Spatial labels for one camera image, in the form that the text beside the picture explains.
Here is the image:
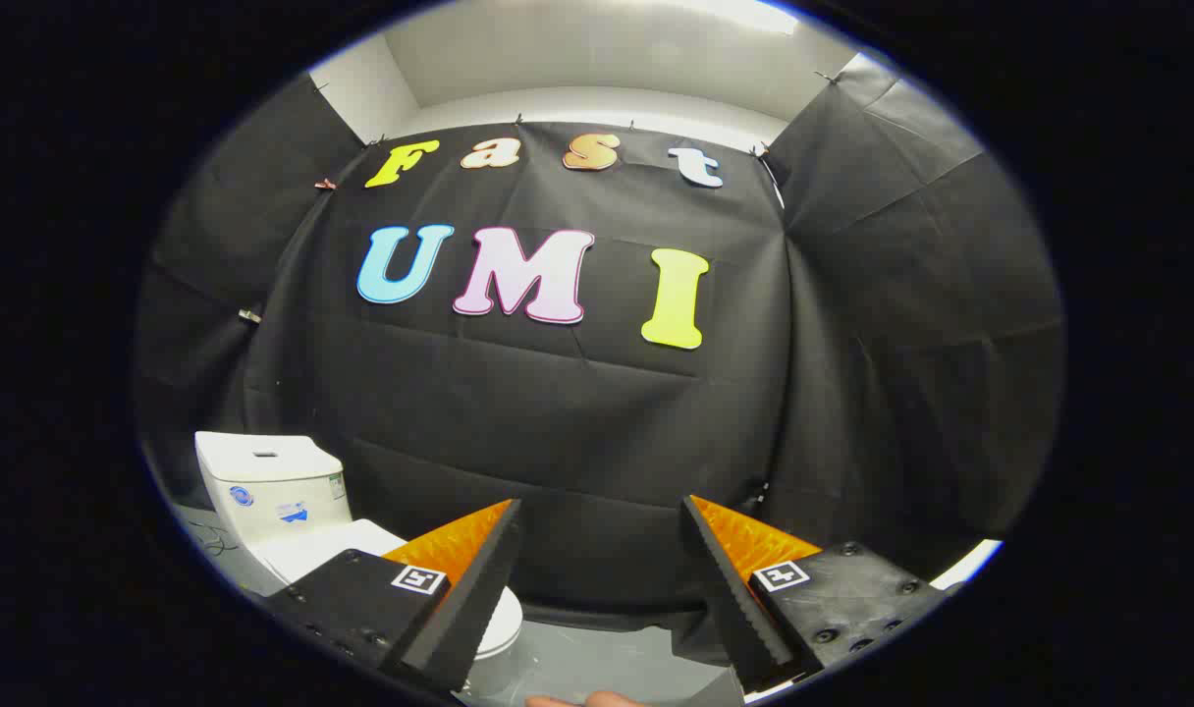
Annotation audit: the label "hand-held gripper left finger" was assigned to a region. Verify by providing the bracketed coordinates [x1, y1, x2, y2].
[263, 498, 522, 694]

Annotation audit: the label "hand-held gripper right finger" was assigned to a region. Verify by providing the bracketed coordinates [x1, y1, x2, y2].
[682, 495, 955, 695]

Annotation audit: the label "white toilet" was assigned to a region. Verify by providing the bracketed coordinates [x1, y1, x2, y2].
[194, 430, 525, 696]

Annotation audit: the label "black floor cables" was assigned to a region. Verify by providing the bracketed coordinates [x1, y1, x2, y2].
[189, 520, 241, 561]

